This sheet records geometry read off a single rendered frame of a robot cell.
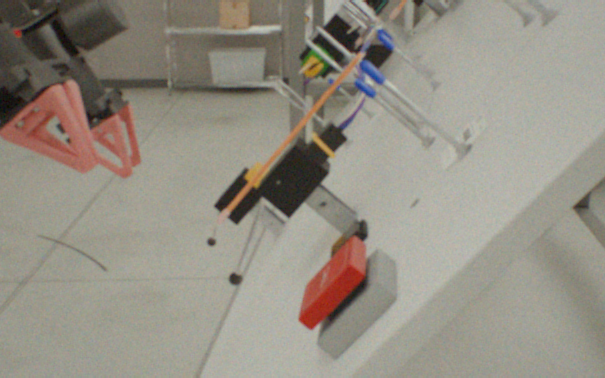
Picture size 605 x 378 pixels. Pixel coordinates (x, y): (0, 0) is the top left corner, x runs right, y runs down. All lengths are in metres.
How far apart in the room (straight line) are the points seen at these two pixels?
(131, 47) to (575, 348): 7.61
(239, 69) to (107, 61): 1.60
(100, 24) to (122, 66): 7.52
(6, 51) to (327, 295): 0.38
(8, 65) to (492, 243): 0.45
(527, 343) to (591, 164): 0.68
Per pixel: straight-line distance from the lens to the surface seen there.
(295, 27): 1.59
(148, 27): 8.31
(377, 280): 0.42
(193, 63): 8.28
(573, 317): 1.13
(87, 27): 0.90
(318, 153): 0.63
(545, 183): 0.37
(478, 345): 1.02
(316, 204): 0.64
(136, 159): 0.97
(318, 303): 0.43
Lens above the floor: 1.29
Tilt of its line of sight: 17 degrees down
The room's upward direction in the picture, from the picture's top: 1 degrees counter-clockwise
